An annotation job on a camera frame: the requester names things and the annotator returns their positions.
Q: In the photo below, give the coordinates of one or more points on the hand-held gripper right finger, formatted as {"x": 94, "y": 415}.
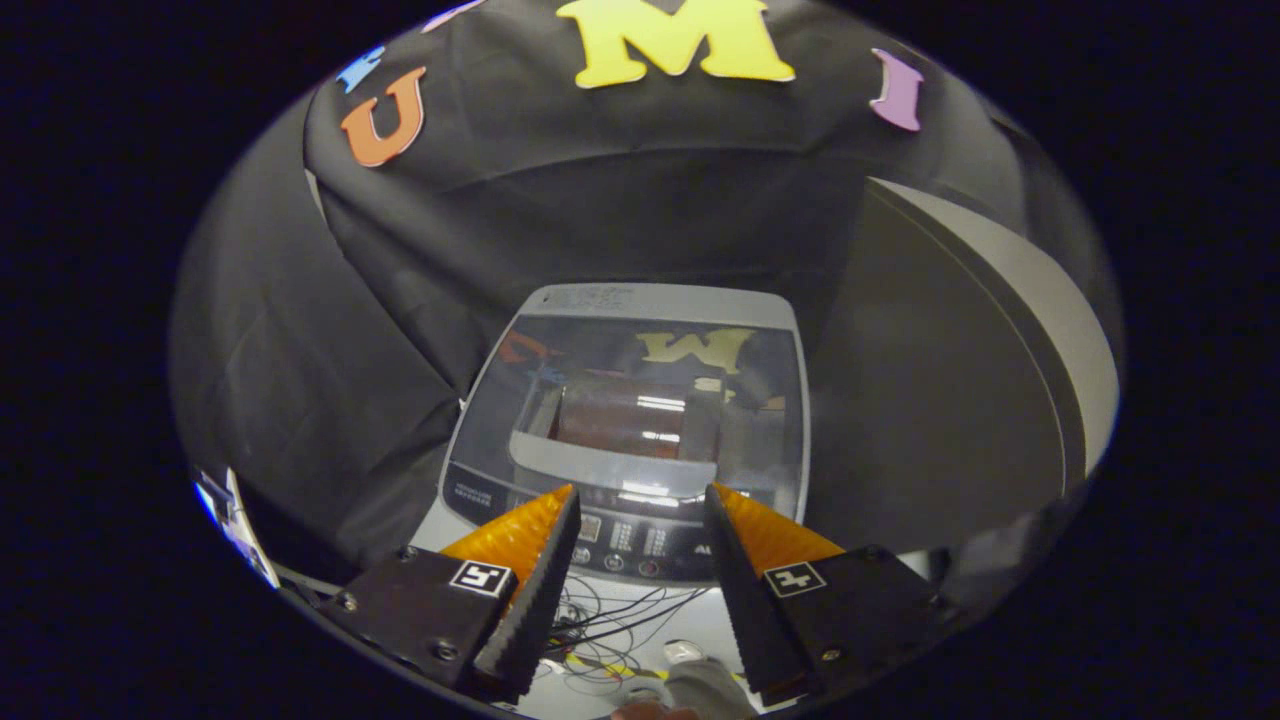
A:
{"x": 745, "y": 610}

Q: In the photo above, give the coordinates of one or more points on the grey washing machine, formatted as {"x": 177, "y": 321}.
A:
{"x": 470, "y": 490}

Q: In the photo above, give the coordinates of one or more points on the person's white shoe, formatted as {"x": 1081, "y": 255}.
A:
{"x": 683, "y": 651}

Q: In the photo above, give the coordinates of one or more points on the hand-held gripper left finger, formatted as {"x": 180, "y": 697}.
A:
{"x": 540, "y": 610}

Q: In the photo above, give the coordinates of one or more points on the black backdrop cloth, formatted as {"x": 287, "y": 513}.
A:
{"x": 600, "y": 200}

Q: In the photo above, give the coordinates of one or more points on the white and blue device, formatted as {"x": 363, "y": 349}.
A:
{"x": 235, "y": 525}

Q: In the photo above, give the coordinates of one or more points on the person's grey trouser leg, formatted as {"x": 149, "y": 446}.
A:
{"x": 710, "y": 692}

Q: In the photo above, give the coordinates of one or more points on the dark washing machine lid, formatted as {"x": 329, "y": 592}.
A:
{"x": 620, "y": 345}

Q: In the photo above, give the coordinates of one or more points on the beige cabinet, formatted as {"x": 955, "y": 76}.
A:
{"x": 950, "y": 400}

